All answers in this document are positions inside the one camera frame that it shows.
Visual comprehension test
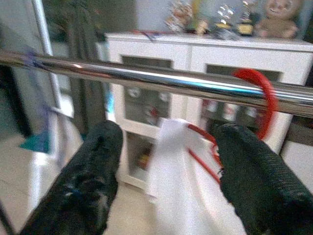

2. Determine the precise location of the yellow black small object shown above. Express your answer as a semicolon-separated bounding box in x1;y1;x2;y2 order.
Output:
235;18;256;36

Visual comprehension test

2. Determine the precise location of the white glass-door cabinet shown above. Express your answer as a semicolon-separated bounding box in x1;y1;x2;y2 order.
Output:
96;33;313;190

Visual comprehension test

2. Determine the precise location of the blue red cord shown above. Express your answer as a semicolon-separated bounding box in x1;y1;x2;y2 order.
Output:
132;29;161;42

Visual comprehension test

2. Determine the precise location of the teal floor mat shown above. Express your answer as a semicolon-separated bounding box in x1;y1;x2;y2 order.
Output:
19;134;51;154

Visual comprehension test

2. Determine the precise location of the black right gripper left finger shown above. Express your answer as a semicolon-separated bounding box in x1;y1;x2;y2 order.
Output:
19;120;124;235

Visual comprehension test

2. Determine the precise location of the dark small gadget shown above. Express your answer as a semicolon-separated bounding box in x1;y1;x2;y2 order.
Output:
212;22;243;41

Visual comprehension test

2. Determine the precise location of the brown stuffed toy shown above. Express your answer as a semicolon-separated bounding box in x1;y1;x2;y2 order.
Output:
254;0;301;39

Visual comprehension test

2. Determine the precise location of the white T-shirt dark lettering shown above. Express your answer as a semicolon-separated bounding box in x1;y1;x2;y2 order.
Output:
146;118;247;235

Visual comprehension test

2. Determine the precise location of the red wire hanger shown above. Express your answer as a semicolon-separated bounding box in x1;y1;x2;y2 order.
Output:
187;68;279;184

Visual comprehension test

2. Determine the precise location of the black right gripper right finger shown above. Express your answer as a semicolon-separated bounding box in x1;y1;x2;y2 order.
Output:
212;123;313;235

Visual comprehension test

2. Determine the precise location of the white-framed glass sliding door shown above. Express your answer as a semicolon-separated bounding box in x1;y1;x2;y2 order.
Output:
0;0;75;118

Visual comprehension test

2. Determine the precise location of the dark grey curtain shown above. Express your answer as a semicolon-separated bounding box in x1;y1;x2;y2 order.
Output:
43;0;136;134

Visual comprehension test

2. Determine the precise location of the chrome clothes rack rail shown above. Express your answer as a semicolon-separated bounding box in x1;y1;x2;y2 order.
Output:
0;50;313;118

